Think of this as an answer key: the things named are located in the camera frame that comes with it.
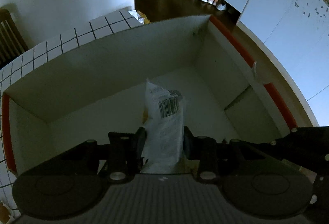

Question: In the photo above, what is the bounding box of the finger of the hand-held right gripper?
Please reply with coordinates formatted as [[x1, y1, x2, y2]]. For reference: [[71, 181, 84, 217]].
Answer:
[[269, 126, 329, 176], [310, 174, 329, 214]]

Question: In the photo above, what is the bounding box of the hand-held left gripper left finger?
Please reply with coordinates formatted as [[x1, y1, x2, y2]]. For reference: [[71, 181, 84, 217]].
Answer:
[[53, 126, 147, 183]]

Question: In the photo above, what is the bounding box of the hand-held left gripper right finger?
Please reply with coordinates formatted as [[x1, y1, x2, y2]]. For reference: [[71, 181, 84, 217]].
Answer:
[[183, 126, 273, 184]]

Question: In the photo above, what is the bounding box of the white barcode snack packet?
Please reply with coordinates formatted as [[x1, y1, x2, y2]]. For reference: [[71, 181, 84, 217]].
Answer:
[[140, 78, 186, 174]]

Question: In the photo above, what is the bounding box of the red cardboard box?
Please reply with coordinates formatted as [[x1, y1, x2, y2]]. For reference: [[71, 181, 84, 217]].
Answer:
[[1, 15, 299, 178]]

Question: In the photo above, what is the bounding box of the curved white low cabinet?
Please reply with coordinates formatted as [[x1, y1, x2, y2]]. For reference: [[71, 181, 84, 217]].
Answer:
[[236, 0, 329, 127]]

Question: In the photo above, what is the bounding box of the white grid tablecloth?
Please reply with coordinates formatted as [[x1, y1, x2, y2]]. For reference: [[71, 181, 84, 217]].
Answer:
[[0, 7, 144, 217]]

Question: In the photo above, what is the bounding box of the yellow white bag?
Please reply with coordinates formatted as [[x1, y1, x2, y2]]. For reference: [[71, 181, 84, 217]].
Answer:
[[129, 10, 151, 25]]

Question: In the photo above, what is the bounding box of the dark wooden chair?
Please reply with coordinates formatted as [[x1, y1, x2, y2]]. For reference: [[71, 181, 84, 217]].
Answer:
[[0, 8, 29, 67]]

